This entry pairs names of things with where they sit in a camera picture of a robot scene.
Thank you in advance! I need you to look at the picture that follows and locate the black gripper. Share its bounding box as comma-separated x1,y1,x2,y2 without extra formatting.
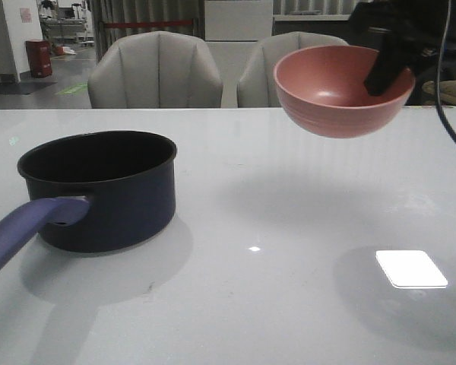
349,1,456,96

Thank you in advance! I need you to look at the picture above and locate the pink bowl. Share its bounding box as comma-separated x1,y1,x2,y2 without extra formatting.
274,46,416,138

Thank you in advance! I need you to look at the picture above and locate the dark counter with white top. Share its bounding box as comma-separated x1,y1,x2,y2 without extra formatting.
272,16,456,106

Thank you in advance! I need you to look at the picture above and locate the beige cushion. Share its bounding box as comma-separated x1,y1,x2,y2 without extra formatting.
420,80,456,106

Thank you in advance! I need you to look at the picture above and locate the right grey upholstered chair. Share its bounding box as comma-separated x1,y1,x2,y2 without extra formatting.
236,31,348,108

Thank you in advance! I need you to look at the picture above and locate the grey upholstered chair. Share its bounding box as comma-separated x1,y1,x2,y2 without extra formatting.
236,31,348,108
87,31,223,109

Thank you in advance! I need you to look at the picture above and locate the white cabinet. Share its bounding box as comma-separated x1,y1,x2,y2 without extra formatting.
204,1,273,108

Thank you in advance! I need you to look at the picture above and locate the red barrier belt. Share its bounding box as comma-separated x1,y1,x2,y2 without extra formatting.
100,19,195,29

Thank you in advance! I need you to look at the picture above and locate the left grey upholstered chair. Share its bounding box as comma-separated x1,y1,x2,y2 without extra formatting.
87,31,223,109

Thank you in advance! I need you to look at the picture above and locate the dark blue saucepan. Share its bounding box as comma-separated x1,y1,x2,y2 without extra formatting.
0,131,177,270

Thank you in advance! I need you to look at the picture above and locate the red bin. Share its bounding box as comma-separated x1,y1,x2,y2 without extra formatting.
25,40,52,78

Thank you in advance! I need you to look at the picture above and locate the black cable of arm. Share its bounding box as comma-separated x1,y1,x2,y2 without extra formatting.
435,0,456,164

